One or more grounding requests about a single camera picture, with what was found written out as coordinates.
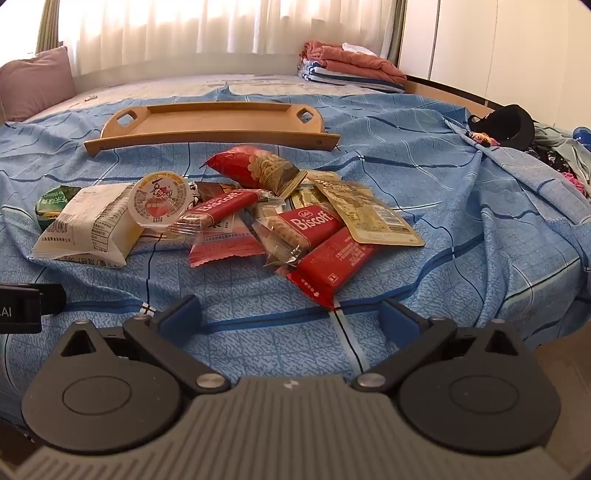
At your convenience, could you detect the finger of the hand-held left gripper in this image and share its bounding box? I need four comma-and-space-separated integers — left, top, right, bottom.
40, 283, 67, 318

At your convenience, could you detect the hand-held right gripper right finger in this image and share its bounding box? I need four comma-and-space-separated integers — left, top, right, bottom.
351, 298, 519, 393

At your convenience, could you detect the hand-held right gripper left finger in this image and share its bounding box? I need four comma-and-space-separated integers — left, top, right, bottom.
60, 294, 232, 396

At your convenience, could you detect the red wafer bar packet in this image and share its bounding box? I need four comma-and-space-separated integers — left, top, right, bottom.
286, 227, 380, 310

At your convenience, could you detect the white bread packet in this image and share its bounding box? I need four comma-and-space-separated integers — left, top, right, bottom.
31, 182, 145, 268

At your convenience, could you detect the pink-red clear snack packet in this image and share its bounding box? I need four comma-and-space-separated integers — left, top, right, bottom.
188, 220, 267, 268

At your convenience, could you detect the green snack packet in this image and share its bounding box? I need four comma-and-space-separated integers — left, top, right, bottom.
36, 184, 84, 232

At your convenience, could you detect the tan snack pouch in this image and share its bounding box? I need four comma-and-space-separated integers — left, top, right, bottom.
314, 178, 426, 247
288, 182, 333, 212

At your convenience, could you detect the red biscuit packet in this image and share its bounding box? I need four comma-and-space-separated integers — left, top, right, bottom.
168, 189, 262, 241
253, 205, 345, 269

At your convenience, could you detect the jelly cup with red label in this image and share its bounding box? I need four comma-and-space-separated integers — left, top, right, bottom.
128, 170, 190, 228

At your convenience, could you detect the red peanut snack bag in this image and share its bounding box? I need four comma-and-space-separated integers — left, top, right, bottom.
203, 144, 308, 200

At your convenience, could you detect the wooden tray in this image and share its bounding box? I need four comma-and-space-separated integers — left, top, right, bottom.
83, 102, 341, 160

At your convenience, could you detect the blue checked bedsheet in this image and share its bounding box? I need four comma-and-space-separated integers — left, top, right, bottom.
0, 85, 591, 425

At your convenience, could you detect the pink pillow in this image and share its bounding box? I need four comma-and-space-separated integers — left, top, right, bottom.
0, 46, 77, 123

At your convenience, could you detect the black cap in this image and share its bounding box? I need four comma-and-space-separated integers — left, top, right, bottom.
468, 104, 536, 151

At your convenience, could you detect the white mattress pad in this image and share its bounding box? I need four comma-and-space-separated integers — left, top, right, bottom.
23, 71, 416, 121

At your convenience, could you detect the folded blue striped blanket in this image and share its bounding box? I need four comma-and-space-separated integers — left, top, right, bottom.
297, 58, 407, 95

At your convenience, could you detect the grey-green garment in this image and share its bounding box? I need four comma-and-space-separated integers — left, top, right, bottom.
536, 124, 591, 182

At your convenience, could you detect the folded salmon blanket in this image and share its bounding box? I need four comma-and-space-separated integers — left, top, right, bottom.
300, 41, 407, 85

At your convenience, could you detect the green curtain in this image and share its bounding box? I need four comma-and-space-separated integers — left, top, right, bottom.
388, 0, 408, 72
36, 0, 64, 54

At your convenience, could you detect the white sheer curtain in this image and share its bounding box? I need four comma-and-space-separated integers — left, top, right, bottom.
58, 0, 393, 78

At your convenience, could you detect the white wardrobe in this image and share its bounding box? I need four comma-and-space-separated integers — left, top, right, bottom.
399, 0, 591, 129

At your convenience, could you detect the wooden bed frame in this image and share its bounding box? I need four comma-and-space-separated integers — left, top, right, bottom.
404, 76, 496, 119

